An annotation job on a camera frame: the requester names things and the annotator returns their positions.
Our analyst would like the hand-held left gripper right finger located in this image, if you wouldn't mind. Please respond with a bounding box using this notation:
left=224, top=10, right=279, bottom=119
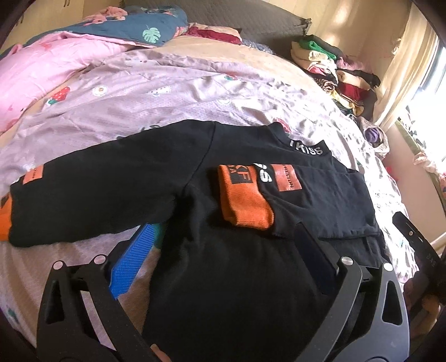
left=296, top=226, right=410, bottom=362

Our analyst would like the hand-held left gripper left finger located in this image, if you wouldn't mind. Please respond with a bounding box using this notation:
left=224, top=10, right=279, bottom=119
left=36, top=223, right=159, bottom=362

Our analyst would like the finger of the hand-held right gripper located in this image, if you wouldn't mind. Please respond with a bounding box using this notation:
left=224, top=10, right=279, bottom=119
left=392, top=211, right=437, bottom=267

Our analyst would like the black sweatshirt with orange cuffs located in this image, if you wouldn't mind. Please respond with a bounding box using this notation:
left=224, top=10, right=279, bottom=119
left=0, top=119, right=389, bottom=362

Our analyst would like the pile of folded clothes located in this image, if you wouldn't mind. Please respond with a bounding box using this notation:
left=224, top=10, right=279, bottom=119
left=290, top=34, right=382, bottom=118

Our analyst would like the purple crumpled cloth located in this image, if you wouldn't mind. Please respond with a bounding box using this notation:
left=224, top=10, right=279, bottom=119
left=359, top=116, right=389, bottom=158

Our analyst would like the cream curtain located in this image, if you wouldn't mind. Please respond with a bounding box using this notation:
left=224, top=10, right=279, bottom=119
left=374, top=6, right=440, bottom=132

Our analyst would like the lilac strawberry print blanket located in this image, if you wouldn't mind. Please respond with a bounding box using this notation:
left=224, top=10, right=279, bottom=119
left=0, top=45, right=419, bottom=349

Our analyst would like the pink quilt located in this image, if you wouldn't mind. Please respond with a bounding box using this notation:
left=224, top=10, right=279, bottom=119
left=0, top=31, right=140, bottom=135

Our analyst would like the beige bed sheet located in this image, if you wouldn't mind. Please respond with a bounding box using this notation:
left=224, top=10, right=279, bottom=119
left=125, top=35, right=316, bottom=82

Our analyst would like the blue leaf print quilt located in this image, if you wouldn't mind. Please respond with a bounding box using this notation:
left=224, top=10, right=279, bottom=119
left=24, top=5, right=191, bottom=48

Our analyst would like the red and pink pillow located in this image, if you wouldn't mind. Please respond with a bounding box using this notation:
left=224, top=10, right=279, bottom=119
left=183, top=26, right=243, bottom=46

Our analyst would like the grey headboard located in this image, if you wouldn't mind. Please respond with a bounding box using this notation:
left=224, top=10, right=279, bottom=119
left=125, top=0, right=312, bottom=53

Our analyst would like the beige wardrobe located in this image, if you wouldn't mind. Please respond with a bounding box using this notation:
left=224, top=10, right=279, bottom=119
left=0, top=0, right=121, bottom=53

